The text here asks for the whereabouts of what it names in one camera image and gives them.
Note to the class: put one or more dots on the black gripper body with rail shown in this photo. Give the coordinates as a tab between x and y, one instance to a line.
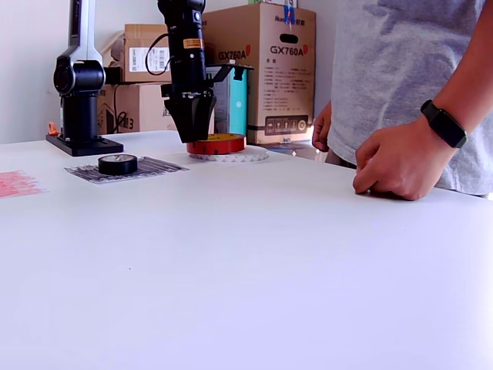
188	89

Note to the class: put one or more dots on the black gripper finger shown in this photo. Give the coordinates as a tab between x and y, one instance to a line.
204	115
181	119

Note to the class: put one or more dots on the red tape roll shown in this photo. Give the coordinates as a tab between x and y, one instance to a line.
227	146

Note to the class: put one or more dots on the white tape roll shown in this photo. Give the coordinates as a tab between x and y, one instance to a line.
246	157

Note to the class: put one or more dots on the black tape roll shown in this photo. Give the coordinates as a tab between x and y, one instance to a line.
117	166

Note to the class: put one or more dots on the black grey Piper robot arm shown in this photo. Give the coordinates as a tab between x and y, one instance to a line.
79	115

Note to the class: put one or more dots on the person left forearm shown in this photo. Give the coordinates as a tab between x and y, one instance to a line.
470	69

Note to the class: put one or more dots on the person right hand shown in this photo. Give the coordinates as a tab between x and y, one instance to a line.
321	129

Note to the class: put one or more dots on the person left hand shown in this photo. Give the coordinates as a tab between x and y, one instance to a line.
396	165

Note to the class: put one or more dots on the teal sided box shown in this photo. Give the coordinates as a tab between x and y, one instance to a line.
239	112

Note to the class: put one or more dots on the cardboard box with blue print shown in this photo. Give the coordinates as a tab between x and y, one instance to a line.
142	112

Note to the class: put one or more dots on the black scribbled paper sheet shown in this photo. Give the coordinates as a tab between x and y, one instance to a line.
161	167

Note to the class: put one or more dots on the large printed cardboard box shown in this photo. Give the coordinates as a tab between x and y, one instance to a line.
269	88

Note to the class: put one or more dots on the cardboard box with shipping label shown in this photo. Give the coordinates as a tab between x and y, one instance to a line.
138	36

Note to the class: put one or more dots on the dark printed carton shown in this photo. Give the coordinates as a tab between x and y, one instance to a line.
281	148

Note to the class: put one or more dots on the plain white paper sheet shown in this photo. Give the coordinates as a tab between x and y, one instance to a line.
277	157

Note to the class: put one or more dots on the orange table clamp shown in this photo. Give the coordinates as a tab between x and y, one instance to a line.
54	130

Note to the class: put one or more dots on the red scribbled paper sheet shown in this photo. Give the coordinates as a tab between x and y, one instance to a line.
19	185

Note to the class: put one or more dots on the person torso in grey shirt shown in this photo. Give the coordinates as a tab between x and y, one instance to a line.
393	77

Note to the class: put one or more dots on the black wrist watch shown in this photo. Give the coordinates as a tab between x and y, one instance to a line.
445	123

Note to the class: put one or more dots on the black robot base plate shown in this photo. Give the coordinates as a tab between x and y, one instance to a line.
96	148

